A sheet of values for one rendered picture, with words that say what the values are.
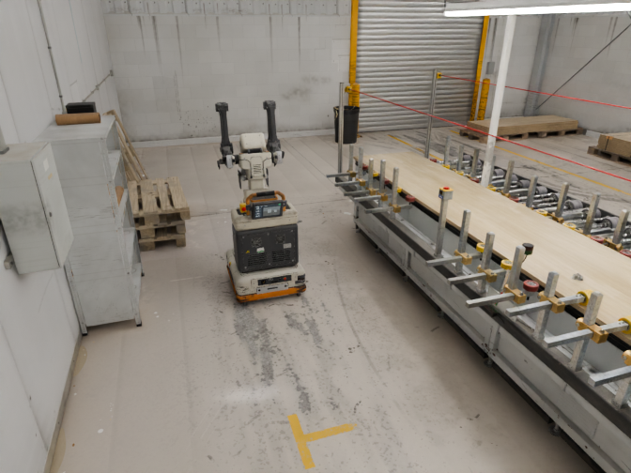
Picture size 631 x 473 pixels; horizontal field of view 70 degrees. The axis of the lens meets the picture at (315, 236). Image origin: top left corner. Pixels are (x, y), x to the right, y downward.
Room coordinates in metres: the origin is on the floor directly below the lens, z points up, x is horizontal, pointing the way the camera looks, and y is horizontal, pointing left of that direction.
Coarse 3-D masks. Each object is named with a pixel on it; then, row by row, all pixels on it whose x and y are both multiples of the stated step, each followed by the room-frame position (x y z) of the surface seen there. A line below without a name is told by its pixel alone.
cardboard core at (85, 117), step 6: (60, 114) 3.47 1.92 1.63; (66, 114) 3.48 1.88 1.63; (72, 114) 3.49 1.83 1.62; (78, 114) 3.50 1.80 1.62; (84, 114) 3.51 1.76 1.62; (90, 114) 3.52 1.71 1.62; (96, 114) 3.53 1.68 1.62; (60, 120) 3.45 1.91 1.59; (66, 120) 3.46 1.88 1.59; (72, 120) 3.47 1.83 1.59; (78, 120) 3.48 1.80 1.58; (84, 120) 3.50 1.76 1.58; (90, 120) 3.51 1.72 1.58; (96, 120) 3.52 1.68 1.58
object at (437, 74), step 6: (438, 72) 5.24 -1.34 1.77; (438, 78) 5.22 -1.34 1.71; (432, 84) 5.25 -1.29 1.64; (432, 90) 5.23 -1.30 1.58; (432, 96) 5.22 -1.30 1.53; (432, 102) 5.23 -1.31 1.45; (432, 108) 5.24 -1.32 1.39; (432, 114) 5.23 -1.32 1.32; (432, 120) 5.23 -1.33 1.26; (426, 138) 5.25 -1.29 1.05; (426, 144) 5.24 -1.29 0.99; (426, 150) 5.22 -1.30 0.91; (426, 156) 5.23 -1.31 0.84
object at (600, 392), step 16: (368, 208) 4.05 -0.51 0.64; (400, 224) 3.53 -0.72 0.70; (416, 240) 3.22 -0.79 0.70; (432, 256) 2.95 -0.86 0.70; (448, 272) 2.75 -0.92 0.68; (464, 288) 2.56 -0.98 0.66; (496, 320) 2.25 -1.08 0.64; (528, 336) 2.01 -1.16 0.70; (544, 336) 1.98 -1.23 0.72; (544, 352) 1.89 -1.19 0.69; (560, 352) 1.87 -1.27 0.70; (560, 368) 1.78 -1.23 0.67; (576, 368) 1.73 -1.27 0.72; (576, 384) 1.69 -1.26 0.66; (592, 400) 1.59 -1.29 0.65; (608, 400) 1.54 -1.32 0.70; (608, 416) 1.50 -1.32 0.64; (624, 416) 1.45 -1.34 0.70; (624, 432) 1.42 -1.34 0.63
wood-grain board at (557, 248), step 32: (416, 160) 4.82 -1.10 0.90; (416, 192) 3.78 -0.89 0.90; (480, 192) 3.78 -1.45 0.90; (480, 224) 3.07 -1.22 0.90; (512, 224) 3.07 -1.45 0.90; (544, 224) 3.07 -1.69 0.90; (512, 256) 2.56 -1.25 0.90; (544, 256) 2.56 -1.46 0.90; (576, 256) 2.56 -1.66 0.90; (608, 256) 2.56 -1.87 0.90; (576, 288) 2.18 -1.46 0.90; (608, 288) 2.18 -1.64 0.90; (608, 320) 1.87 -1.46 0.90
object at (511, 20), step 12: (468, 0) 3.92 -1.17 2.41; (480, 0) 3.92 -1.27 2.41; (504, 36) 4.04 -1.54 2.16; (504, 48) 4.02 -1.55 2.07; (504, 60) 4.00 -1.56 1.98; (504, 72) 4.01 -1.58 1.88; (504, 84) 4.01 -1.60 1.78; (492, 120) 4.02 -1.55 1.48; (492, 132) 4.00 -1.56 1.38; (492, 144) 4.01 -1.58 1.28; (492, 156) 4.01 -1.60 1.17
